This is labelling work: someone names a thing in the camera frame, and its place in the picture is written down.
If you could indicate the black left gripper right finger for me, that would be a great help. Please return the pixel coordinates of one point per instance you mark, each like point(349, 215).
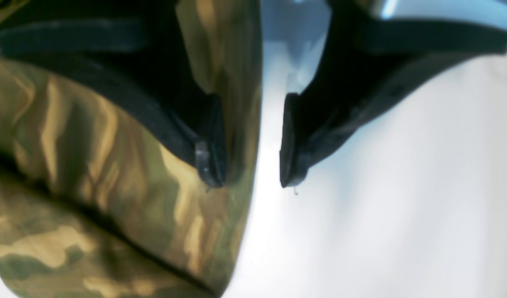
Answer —
point(378, 52)

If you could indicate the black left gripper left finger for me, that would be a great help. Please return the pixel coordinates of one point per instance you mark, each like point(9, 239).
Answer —
point(132, 53)

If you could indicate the camouflage t-shirt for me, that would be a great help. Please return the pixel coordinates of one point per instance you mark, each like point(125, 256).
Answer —
point(92, 205)

